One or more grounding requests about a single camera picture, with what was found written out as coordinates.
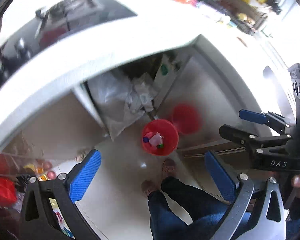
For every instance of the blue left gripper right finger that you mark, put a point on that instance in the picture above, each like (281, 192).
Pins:
(222, 174)

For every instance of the black wire dish rack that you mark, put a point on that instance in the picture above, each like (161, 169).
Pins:
(247, 18)

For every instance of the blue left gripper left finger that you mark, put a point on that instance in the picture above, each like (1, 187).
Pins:
(82, 175)

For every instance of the red plastic trash bucket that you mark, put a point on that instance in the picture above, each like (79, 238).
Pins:
(159, 137)

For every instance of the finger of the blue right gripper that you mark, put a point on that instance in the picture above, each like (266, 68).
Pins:
(258, 118)
(235, 135)

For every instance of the right leg dark trousers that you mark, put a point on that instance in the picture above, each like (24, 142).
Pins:
(201, 206)

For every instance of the gas stove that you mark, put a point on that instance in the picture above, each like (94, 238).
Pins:
(53, 24)

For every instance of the large white woven sack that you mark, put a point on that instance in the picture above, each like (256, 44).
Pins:
(112, 94)

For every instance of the left leg dark trousers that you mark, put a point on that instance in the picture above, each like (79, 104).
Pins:
(165, 224)

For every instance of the leg dark trousers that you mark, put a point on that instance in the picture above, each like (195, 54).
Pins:
(201, 206)
(165, 224)

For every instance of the steel cabinet door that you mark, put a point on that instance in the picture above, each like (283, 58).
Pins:
(214, 104)

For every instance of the left pink slipper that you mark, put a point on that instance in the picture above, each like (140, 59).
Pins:
(148, 187)

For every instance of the pink slipper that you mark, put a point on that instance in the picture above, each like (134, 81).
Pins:
(148, 187)
(168, 168)

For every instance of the green round sticker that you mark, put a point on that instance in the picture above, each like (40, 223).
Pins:
(164, 70)

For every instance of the right pink slipper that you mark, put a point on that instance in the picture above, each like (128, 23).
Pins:
(168, 168)

